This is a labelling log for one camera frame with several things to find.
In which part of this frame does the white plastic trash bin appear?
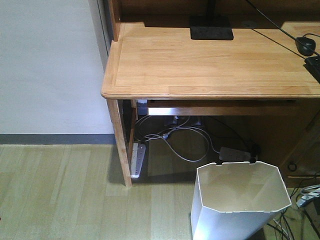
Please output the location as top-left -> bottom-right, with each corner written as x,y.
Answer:
190,161 -> 292,240

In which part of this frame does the white power strip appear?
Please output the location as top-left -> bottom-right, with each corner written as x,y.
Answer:
130,142 -> 146,178

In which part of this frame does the grey power adapter brick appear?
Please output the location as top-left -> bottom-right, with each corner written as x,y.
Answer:
219,147 -> 251,162

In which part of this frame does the black monitor stand base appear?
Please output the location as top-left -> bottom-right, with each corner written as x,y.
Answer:
189,0 -> 234,41

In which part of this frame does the wooden desk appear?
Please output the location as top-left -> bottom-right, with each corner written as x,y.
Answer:
101,0 -> 320,187

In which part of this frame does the black keyboard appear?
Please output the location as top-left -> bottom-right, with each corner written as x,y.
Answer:
304,56 -> 320,83

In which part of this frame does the black computer mouse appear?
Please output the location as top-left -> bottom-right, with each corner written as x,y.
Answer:
295,36 -> 316,57

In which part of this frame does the grey cable loop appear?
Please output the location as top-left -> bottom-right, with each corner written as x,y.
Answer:
134,115 -> 221,163

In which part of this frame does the black diagonal cable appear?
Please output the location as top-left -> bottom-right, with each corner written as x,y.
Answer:
244,0 -> 320,60

